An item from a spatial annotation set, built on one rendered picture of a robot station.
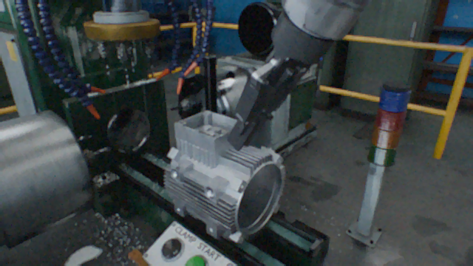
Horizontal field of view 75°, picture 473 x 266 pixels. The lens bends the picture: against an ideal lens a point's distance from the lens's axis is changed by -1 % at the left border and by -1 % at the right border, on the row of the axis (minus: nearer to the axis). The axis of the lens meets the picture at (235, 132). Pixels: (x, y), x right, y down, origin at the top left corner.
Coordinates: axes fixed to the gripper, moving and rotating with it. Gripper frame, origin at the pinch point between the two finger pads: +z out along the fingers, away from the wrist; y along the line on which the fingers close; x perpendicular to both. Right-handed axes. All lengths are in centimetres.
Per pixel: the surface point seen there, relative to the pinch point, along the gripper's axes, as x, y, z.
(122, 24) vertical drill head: -41.0, -2.4, 7.4
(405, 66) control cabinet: -19, -312, 68
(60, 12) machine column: -63, 1, 19
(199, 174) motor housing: -3.1, 1.1, 16.7
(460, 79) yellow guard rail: 23, -230, 29
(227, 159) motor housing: -1.1, -2.4, 11.2
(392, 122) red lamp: 14.9, -33.4, -2.6
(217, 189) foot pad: 2.7, 3.0, 12.6
